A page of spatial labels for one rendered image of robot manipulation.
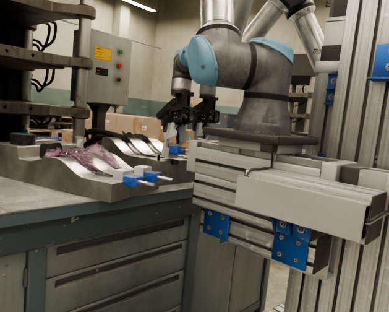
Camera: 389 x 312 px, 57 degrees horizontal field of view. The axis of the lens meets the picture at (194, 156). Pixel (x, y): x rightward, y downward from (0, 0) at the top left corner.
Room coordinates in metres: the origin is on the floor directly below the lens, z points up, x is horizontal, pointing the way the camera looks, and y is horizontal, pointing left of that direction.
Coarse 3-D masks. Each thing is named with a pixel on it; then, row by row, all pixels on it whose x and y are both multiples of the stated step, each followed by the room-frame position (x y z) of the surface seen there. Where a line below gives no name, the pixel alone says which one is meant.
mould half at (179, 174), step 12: (108, 144) 1.47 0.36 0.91; (120, 144) 1.45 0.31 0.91; (144, 144) 1.55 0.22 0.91; (156, 144) 1.60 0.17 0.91; (120, 156) 1.41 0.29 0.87; (132, 156) 1.36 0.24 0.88; (144, 156) 1.39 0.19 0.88; (156, 156) 1.41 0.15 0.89; (180, 156) 1.48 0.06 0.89; (156, 168) 1.27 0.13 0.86; (168, 168) 1.29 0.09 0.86; (180, 168) 1.33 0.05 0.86; (180, 180) 1.34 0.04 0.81; (192, 180) 1.39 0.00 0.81
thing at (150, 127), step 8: (88, 120) 5.72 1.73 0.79; (112, 120) 5.42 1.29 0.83; (120, 120) 5.32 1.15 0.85; (128, 120) 5.23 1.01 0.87; (136, 120) 5.18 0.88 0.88; (144, 120) 5.32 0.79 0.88; (152, 120) 5.47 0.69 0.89; (160, 120) 5.64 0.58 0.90; (88, 128) 5.71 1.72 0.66; (112, 128) 5.41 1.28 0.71; (120, 128) 5.31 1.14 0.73; (128, 128) 5.23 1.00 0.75; (136, 128) 5.19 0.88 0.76; (144, 128) 5.33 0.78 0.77; (152, 128) 5.48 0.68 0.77; (160, 128) 5.65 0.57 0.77; (152, 136) 5.49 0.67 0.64
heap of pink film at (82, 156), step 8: (96, 144) 1.24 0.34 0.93; (48, 152) 1.21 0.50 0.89; (56, 152) 1.18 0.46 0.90; (64, 152) 1.12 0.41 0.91; (72, 152) 1.12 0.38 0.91; (80, 152) 1.13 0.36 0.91; (88, 152) 1.21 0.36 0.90; (96, 152) 1.21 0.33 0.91; (104, 152) 1.22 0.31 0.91; (80, 160) 1.09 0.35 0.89; (88, 160) 1.11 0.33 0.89; (104, 160) 1.19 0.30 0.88; (112, 160) 1.20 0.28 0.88; (88, 168) 1.09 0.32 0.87; (96, 168) 1.10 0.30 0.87
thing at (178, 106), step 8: (176, 96) 1.34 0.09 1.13; (184, 96) 1.31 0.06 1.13; (192, 96) 1.33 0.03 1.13; (176, 104) 1.33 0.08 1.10; (184, 104) 1.30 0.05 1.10; (168, 112) 1.33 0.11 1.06; (176, 112) 1.31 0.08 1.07; (184, 112) 1.29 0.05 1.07; (192, 112) 1.32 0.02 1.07; (176, 120) 1.30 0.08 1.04; (184, 120) 1.29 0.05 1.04; (192, 120) 1.33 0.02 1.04
